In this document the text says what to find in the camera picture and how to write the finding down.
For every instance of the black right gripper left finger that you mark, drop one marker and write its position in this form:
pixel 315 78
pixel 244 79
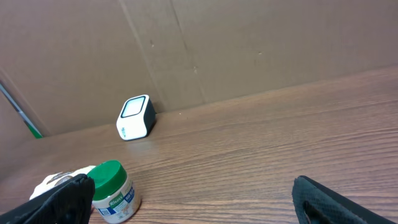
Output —
pixel 69 202

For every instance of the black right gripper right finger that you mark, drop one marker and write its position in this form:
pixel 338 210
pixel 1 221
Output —
pixel 316 204

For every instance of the beige brown snack bag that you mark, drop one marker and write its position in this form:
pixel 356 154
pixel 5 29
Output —
pixel 54 180

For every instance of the green lid seasoning jar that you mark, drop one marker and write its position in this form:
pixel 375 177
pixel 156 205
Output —
pixel 116 198

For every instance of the white barcode scanner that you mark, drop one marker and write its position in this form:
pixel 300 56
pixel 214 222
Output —
pixel 136 118

